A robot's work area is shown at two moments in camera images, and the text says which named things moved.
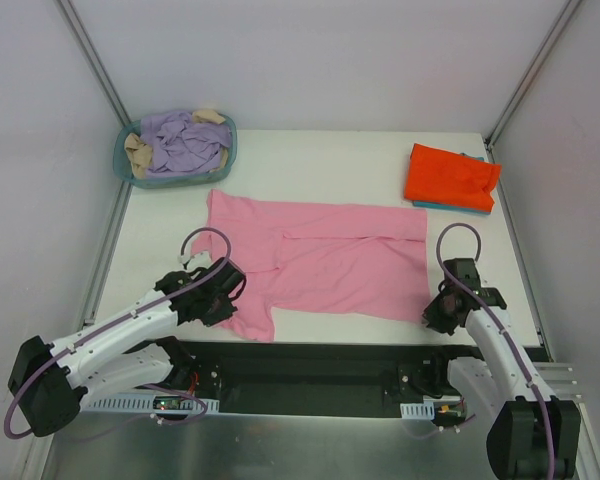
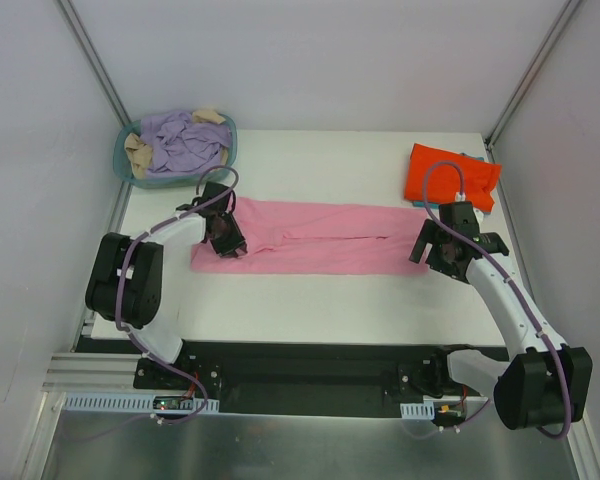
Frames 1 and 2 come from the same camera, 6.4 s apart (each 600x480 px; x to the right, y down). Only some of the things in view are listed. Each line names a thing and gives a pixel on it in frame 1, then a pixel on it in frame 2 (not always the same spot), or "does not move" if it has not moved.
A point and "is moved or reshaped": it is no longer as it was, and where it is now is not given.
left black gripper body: [220, 304] to [232, 239]
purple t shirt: [181, 146] does not move
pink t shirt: [313, 258] is moved or reshaped
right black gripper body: [438, 317] to [422, 246]
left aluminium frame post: [88, 49] does not move
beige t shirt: [141, 153] does not move
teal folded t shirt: [455, 207] does not move
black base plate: [338, 378] does not move
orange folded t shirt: [447, 178] does not move
